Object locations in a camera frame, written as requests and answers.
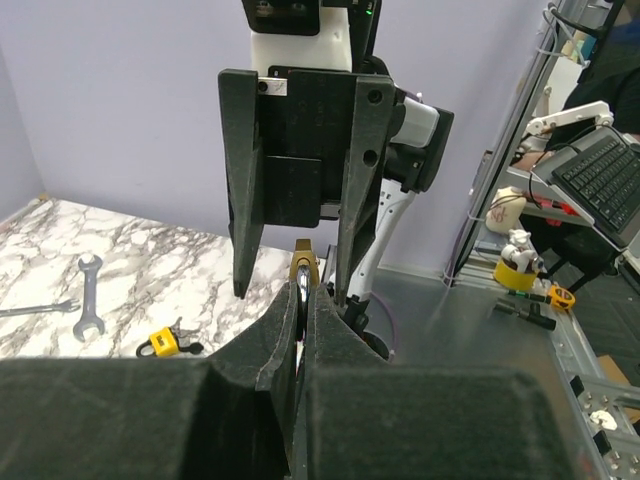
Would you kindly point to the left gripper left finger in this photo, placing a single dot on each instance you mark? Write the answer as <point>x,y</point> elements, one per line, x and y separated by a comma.
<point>227,416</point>

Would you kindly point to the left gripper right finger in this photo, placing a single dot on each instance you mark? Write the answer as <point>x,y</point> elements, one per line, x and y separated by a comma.
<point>477,397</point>

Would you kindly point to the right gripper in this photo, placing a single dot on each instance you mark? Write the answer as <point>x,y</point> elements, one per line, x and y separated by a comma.
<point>287,168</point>

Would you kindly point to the yellow padlock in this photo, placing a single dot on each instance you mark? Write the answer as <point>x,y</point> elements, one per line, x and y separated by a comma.
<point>162,343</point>

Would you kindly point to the brass padlock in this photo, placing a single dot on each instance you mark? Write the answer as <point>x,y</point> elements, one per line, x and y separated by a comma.
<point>304,271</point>

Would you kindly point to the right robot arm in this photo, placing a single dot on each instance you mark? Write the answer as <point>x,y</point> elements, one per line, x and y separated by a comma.
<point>417,137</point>

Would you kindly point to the large grey wrench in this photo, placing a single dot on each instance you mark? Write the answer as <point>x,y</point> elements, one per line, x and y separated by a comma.
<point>89,318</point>

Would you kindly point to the small thin wrench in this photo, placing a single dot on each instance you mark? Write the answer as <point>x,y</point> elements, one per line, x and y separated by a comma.
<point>64,307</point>

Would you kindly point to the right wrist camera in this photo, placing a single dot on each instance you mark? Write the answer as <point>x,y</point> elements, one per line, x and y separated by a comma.
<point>306,34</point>

